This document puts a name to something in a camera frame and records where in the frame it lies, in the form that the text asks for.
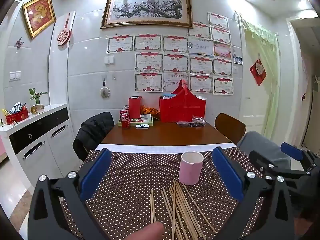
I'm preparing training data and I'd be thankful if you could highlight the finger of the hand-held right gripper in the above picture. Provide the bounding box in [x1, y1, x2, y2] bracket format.
[249, 151, 310, 180]
[280, 142, 320, 173]

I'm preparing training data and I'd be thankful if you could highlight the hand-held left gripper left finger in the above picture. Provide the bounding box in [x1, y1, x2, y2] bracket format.
[27, 148, 113, 240]

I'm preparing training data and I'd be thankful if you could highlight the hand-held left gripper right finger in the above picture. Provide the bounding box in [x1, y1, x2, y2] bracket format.
[212, 146, 295, 240]

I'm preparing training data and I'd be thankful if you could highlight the pink cup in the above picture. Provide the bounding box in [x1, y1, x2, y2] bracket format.
[178, 151, 204, 186]

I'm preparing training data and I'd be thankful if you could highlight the pile of wooden chopsticks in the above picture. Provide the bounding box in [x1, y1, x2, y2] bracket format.
[149, 179, 217, 240]

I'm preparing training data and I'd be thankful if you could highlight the person's left hand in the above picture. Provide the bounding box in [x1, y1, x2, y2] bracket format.
[124, 221, 165, 240]

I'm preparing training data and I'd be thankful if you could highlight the brown dotted table mat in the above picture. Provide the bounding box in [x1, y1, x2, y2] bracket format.
[60, 147, 265, 240]

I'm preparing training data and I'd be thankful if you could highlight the black jacket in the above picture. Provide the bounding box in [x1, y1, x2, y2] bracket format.
[72, 112, 115, 162]

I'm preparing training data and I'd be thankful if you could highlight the brown wooden chair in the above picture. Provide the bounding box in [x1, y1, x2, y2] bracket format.
[214, 113, 247, 145]

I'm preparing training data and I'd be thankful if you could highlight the white door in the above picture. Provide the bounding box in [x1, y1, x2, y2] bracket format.
[239, 30, 265, 134]

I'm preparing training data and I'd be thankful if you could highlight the light green curtain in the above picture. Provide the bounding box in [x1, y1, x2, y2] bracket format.
[241, 17, 279, 140]

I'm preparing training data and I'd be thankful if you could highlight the clear bag of dark items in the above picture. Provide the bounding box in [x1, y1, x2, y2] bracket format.
[175, 116, 206, 128]

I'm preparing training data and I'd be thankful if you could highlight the green tray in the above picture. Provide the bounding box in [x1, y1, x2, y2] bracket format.
[117, 116, 153, 128]

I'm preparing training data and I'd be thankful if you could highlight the white black cabinet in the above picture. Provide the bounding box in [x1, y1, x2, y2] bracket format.
[0, 102, 75, 188]

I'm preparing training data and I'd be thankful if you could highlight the red box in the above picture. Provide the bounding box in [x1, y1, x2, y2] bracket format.
[129, 96, 142, 118]

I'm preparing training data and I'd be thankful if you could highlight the red gift bag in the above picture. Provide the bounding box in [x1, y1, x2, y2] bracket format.
[159, 79, 206, 123]

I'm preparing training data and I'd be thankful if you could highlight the orange snack packet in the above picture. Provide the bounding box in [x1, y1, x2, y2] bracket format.
[140, 105, 160, 119]

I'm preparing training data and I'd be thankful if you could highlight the red diamond door ornament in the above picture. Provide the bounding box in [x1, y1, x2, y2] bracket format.
[249, 58, 267, 85]

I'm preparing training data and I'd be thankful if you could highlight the green potted plant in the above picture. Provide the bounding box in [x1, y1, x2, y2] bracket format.
[28, 88, 49, 105]

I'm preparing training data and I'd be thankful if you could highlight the red paper-cut fan ornament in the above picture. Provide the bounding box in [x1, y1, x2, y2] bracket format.
[57, 12, 72, 47]

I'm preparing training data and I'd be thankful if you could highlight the framed red gold calligraphy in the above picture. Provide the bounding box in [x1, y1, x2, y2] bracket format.
[22, 0, 57, 40]

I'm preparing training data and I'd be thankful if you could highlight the framed plum blossom painting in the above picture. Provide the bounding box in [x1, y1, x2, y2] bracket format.
[100, 0, 193, 30]

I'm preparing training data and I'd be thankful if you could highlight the wall of award certificates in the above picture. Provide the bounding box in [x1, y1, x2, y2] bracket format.
[106, 11, 243, 96]

